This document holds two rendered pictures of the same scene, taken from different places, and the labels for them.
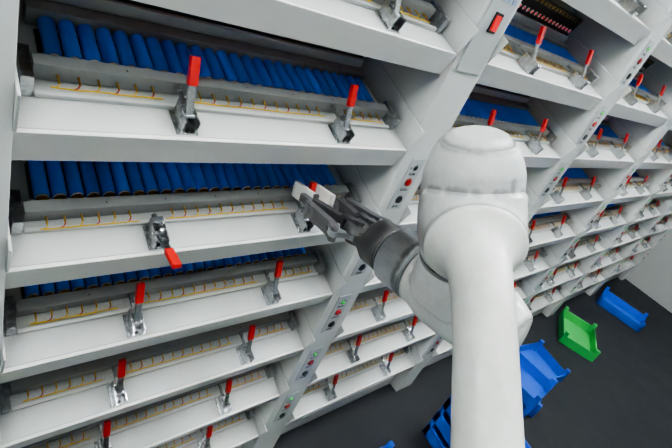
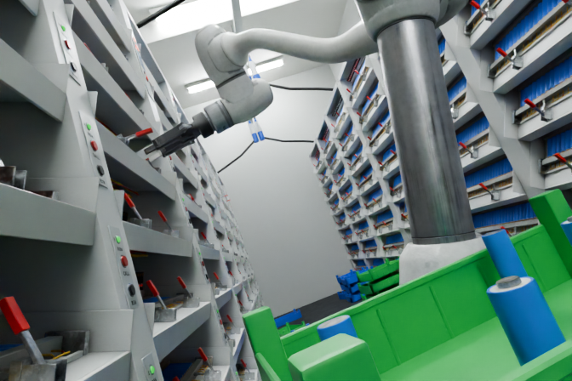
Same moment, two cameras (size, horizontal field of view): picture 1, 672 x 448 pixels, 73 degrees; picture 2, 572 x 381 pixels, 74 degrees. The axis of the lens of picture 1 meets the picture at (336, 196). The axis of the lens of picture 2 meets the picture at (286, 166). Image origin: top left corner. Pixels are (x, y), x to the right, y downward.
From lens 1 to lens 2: 1.02 m
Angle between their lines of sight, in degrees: 62
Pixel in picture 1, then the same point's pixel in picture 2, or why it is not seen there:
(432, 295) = (239, 88)
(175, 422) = not seen: outside the picture
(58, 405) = not seen: hidden behind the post
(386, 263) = (214, 110)
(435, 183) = (209, 39)
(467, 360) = (266, 33)
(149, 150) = (100, 74)
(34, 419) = not seen: hidden behind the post
